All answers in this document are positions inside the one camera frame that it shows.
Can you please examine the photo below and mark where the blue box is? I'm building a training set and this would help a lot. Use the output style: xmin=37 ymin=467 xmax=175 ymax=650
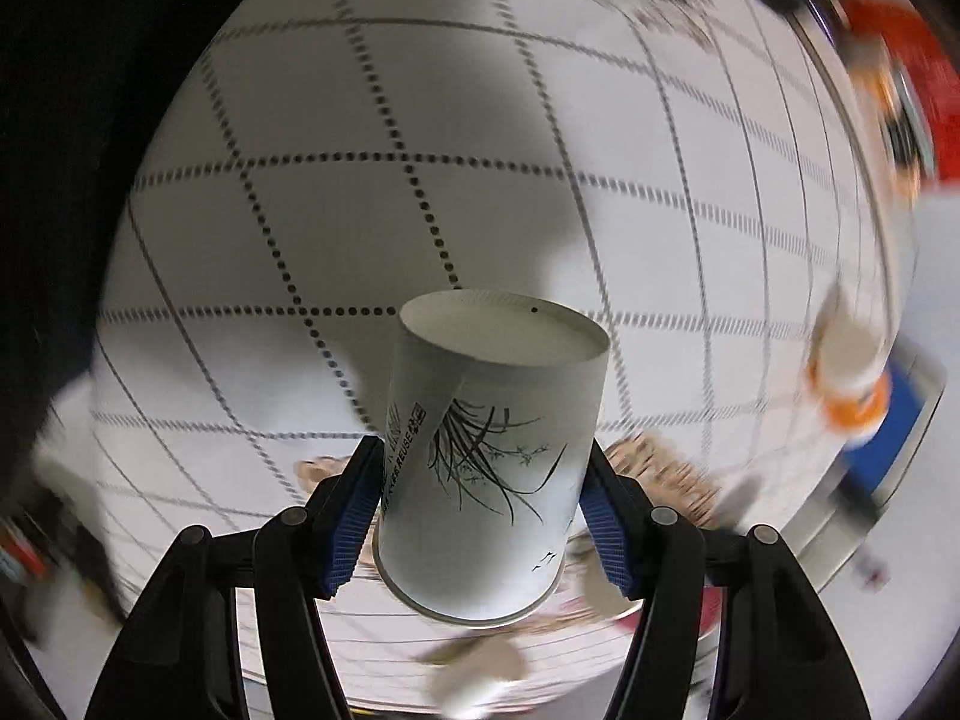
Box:
xmin=844 ymin=356 xmax=947 ymax=522

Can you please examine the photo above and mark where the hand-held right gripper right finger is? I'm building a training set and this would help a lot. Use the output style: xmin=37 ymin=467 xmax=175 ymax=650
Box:
xmin=576 ymin=439 xmax=875 ymax=720

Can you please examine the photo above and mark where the red orange object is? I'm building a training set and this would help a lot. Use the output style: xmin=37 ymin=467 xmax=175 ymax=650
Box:
xmin=829 ymin=0 xmax=960 ymax=192

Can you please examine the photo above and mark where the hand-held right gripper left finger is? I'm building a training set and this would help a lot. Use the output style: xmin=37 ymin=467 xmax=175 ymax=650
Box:
xmin=85 ymin=435 xmax=387 ymax=720

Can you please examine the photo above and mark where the white grid mat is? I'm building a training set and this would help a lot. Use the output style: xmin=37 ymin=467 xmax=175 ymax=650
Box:
xmin=88 ymin=0 xmax=914 ymax=713

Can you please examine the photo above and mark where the white paper cup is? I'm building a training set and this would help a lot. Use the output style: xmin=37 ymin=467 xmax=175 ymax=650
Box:
xmin=373 ymin=289 xmax=610 ymax=625

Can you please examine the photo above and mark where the white bottle orange base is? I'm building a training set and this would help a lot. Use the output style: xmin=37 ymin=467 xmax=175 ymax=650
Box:
xmin=805 ymin=291 xmax=898 ymax=436

